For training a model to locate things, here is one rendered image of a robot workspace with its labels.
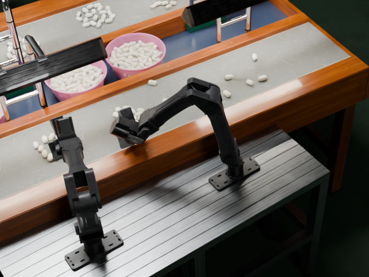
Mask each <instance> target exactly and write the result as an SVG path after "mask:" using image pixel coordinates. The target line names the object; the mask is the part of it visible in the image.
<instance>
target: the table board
mask: <svg viewBox="0 0 369 277"><path fill-rule="evenodd" d="M269 1H270V2H271V3H272V4H273V5H274V6H275V7H277V8H278V9H279V10H280V11H281V12H282V13H284V14H285V15H286V16H287V17H290V16H293V15H296V14H298V13H301V11H300V10H299V9H298V8H297V7H295V6H294V5H293V4H291V2H289V1H288V0H269ZM309 23H311V24H312V25H313V26H314V27H315V28H317V29H318V30H319V31H320V32H322V33H323V34H324V35H325V36H327V37H328V38H329V39H330V40H331V41H333V42H334V43H335V44H336V45H337V46H338V47H340V48H341V49H342V50H343V51H344V52H346V53H347V54H348V55H350V56H351V57H352V56H354V54H353V53H351V52H350V51H349V50H348V49H346V48H345V47H344V46H343V45H342V44H340V43H339V42H338V41H337V40H336V39H334V38H333V37H332V36H331V35H330V34H328V33H327V32H326V31H325V30H324V29H322V28H321V27H320V26H318V25H317V24H316V23H315V22H313V21H312V20H311V19H310V18H309ZM368 93H369V73H368V78H367V84H366V89H365V95H364V100H365V99H368Z"/></svg>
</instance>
